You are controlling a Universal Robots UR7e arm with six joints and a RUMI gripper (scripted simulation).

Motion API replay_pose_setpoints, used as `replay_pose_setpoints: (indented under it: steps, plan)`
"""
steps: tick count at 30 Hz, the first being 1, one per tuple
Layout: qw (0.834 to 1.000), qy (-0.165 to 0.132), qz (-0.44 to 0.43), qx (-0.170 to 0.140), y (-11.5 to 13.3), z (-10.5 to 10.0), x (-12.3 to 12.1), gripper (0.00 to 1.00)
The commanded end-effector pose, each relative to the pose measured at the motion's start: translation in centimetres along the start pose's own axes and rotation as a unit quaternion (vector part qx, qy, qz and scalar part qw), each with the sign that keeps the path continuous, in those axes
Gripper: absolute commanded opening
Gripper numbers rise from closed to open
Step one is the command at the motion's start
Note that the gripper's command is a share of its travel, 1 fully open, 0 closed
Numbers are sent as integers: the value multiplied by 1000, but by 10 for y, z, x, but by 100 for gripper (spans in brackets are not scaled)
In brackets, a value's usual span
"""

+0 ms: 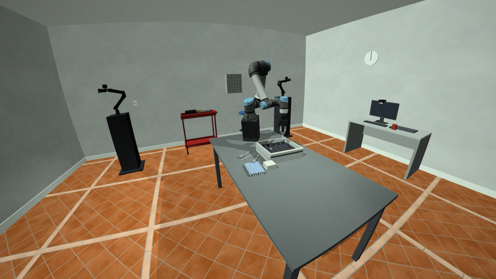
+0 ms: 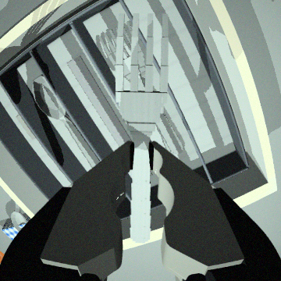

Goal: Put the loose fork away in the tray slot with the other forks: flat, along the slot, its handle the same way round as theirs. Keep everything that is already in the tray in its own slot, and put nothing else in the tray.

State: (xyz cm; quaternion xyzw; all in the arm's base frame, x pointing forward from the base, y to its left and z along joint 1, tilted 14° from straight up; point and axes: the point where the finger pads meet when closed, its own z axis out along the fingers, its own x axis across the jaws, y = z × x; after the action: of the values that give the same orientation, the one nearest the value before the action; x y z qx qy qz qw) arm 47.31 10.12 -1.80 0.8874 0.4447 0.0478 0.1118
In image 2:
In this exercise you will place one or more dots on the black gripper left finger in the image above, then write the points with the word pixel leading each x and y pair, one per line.
pixel 77 231

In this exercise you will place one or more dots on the blue and white checkered cloth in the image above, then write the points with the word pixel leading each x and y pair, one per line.
pixel 10 230

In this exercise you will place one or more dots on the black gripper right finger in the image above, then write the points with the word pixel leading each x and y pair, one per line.
pixel 206 231

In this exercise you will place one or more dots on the grey metal fork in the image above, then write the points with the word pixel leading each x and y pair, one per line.
pixel 141 110
pixel 141 65
pixel 167 131

